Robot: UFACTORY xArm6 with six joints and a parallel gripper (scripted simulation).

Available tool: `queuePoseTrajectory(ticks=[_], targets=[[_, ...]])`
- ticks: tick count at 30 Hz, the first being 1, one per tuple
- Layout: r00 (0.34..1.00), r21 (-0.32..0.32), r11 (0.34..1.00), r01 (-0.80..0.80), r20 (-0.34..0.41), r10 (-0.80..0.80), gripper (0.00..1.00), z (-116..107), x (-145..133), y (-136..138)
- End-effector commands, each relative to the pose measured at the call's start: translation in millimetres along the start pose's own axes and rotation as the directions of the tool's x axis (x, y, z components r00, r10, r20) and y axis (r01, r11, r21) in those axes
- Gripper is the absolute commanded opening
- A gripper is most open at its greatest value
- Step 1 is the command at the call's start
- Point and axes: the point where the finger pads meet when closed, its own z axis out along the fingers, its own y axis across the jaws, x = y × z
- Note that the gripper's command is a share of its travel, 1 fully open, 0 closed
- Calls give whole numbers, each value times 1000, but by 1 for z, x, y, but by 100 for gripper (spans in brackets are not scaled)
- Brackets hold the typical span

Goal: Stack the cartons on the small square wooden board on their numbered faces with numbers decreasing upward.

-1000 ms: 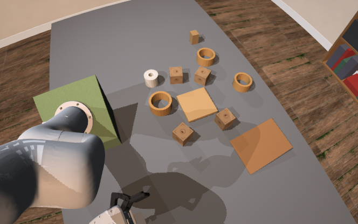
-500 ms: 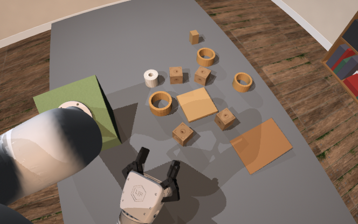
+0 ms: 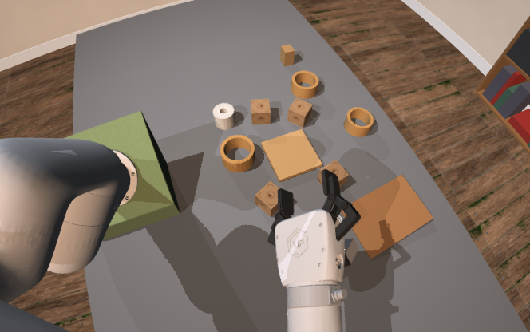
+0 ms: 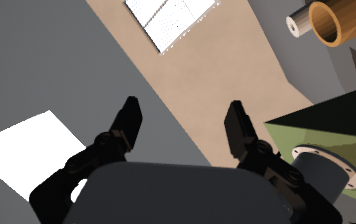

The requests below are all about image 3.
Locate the orange ring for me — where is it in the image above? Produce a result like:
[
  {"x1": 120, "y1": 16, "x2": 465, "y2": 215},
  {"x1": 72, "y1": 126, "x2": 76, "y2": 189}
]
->
[
  {"x1": 344, "y1": 107, "x2": 374, "y2": 137},
  {"x1": 291, "y1": 71, "x2": 318, "y2": 99}
]

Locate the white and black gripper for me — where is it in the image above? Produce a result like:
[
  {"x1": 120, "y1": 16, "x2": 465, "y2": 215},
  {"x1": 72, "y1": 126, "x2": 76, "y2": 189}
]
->
[{"x1": 267, "y1": 169, "x2": 361, "y2": 288}]

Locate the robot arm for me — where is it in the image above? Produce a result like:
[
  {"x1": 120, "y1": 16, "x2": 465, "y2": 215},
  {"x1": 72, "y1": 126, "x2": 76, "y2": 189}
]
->
[{"x1": 0, "y1": 138, "x2": 347, "y2": 332}]

